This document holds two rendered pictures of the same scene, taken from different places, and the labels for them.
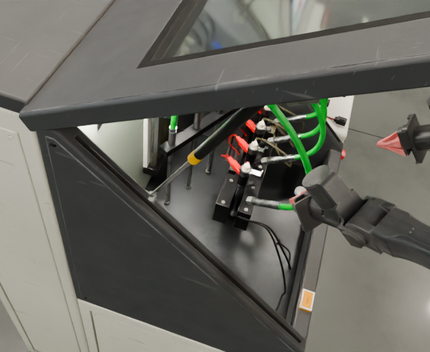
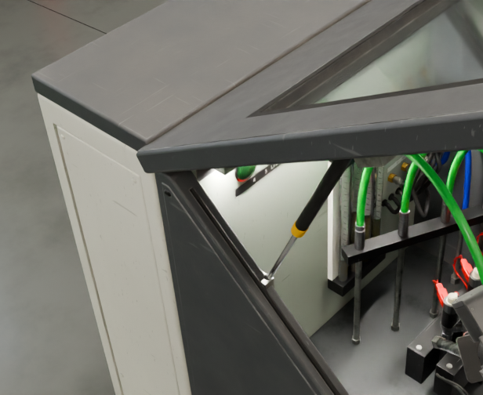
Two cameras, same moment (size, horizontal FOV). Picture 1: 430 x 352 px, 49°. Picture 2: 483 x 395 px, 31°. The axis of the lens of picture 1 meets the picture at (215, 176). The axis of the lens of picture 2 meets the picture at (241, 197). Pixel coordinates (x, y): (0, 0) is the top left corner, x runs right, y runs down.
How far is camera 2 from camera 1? 0.53 m
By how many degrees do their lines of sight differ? 28
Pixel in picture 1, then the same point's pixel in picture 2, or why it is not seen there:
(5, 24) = (162, 67)
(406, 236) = not seen: outside the picture
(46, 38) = (194, 84)
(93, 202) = (204, 273)
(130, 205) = (238, 283)
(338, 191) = not seen: outside the picture
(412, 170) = not seen: outside the picture
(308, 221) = (474, 367)
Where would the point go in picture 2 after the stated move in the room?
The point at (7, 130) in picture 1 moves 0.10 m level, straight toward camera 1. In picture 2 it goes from (132, 172) to (125, 217)
